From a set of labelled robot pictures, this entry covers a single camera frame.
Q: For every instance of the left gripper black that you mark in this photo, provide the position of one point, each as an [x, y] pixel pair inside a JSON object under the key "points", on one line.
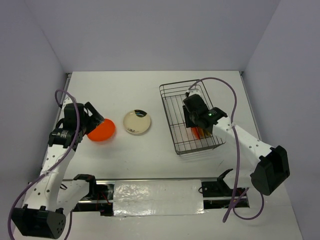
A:
{"points": [[94, 120]]}

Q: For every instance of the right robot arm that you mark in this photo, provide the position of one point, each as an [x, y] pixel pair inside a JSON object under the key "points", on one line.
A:
{"points": [[271, 165]]}

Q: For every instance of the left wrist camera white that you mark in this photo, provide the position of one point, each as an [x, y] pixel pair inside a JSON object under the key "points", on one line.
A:
{"points": [[66, 101]]}

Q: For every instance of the silver tape sheet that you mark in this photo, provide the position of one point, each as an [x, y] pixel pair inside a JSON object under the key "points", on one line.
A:
{"points": [[157, 198]]}

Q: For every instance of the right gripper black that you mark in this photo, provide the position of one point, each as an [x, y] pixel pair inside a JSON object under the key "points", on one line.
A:
{"points": [[189, 123]]}

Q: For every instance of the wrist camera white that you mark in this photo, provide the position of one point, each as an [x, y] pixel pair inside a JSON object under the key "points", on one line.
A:
{"points": [[193, 91], [66, 101]]}

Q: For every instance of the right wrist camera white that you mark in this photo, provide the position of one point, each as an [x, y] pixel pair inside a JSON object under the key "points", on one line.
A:
{"points": [[193, 91]]}

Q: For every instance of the orange plate front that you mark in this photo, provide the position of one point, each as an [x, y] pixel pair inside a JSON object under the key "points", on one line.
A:
{"points": [[103, 131]]}

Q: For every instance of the wire dish rack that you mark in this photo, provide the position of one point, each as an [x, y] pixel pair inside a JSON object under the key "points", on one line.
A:
{"points": [[184, 141]]}

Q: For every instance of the orange plate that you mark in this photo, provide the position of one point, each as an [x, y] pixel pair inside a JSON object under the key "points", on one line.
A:
{"points": [[195, 132], [103, 131]]}

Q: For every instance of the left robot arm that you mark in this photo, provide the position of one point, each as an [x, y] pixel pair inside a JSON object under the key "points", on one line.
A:
{"points": [[44, 212]]}

